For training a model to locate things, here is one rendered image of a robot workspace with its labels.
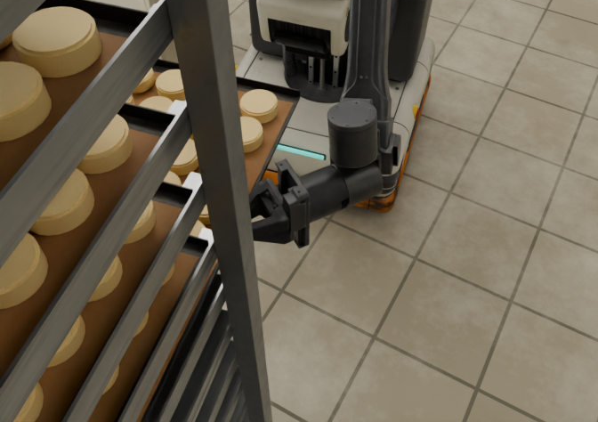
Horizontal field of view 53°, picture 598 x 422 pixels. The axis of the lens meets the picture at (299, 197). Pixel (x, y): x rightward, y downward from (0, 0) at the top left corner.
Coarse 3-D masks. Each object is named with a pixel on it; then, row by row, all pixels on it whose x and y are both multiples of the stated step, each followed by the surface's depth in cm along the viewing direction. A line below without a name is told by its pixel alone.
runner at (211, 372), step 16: (224, 320) 76; (224, 336) 72; (208, 352) 73; (224, 352) 74; (208, 368) 69; (192, 384) 71; (208, 384) 70; (192, 400) 70; (176, 416) 69; (192, 416) 67
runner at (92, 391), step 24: (192, 192) 51; (192, 216) 52; (168, 240) 48; (168, 264) 49; (144, 288) 46; (144, 312) 47; (120, 336) 44; (120, 360) 45; (96, 384) 42; (72, 408) 40
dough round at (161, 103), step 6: (156, 96) 80; (162, 96) 80; (144, 102) 79; (150, 102) 79; (156, 102) 79; (162, 102) 79; (168, 102) 79; (150, 108) 79; (156, 108) 79; (162, 108) 79; (168, 108) 79
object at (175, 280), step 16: (192, 256) 60; (176, 272) 59; (160, 288) 58; (176, 288) 58; (160, 304) 57; (144, 320) 55; (160, 320) 56; (144, 336) 55; (128, 352) 54; (144, 352) 54; (128, 368) 53; (112, 384) 52; (128, 384) 52; (112, 400) 51; (96, 416) 51; (112, 416) 51
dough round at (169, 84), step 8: (168, 72) 83; (176, 72) 83; (160, 80) 82; (168, 80) 82; (176, 80) 82; (160, 88) 81; (168, 88) 81; (176, 88) 81; (168, 96) 81; (176, 96) 81; (184, 96) 82
